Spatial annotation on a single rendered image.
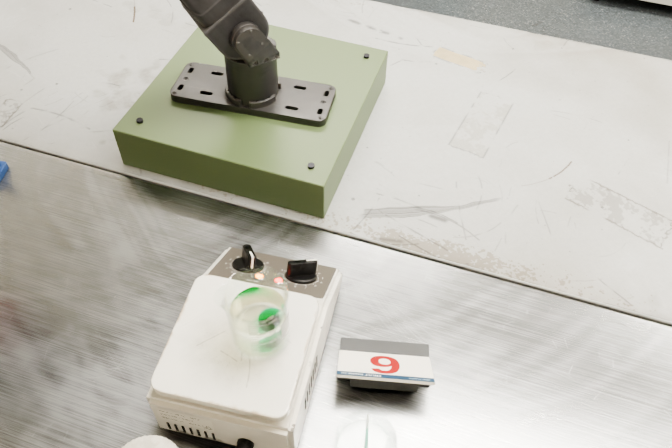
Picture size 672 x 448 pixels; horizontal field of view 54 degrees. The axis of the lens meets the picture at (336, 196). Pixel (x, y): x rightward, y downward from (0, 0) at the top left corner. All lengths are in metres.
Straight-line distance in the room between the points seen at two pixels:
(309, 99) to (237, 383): 0.39
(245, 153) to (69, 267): 0.23
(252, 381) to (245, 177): 0.28
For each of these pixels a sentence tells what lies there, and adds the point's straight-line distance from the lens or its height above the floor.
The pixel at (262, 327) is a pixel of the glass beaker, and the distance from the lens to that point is 0.53.
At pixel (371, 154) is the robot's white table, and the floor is 0.90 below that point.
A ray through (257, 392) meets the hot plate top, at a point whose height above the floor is 0.99.
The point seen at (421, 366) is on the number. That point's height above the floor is 0.92.
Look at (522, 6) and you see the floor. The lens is 2.91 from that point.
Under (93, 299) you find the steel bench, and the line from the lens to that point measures 0.75.
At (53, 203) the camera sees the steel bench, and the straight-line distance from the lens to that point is 0.85.
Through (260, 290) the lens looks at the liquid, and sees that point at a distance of 0.56.
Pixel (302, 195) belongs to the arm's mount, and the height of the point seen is 0.93.
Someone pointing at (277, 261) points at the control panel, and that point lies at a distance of 0.69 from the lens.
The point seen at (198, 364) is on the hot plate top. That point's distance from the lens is 0.58.
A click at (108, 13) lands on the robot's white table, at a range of 1.14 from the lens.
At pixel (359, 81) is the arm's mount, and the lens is 0.87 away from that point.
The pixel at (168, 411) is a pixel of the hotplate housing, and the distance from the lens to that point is 0.60.
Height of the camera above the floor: 1.50
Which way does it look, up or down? 49 degrees down
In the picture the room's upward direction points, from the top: 1 degrees clockwise
